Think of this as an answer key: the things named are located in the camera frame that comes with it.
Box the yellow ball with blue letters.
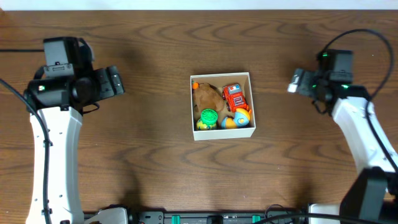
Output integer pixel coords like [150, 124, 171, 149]
[196, 119, 217, 131]

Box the white cardboard box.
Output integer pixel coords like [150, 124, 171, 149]
[190, 72, 256, 141]

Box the brown plush toy with carrot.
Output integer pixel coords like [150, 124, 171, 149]
[192, 82, 224, 113]

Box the black rail with green clips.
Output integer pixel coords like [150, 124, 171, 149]
[83, 202, 308, 224]

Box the blue and yellow duck toy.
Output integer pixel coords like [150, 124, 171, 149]
[221, 108, 251, 129]

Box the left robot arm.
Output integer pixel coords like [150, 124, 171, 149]
[24, 37, 129, 223]

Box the red toy fire truck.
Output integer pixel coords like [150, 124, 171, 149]
[222, 83, 249, 113]

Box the green round toy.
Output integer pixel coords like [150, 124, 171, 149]
[200, 109, 218, 125]

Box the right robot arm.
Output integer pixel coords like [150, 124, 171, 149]
[287, 44, 397, 223]

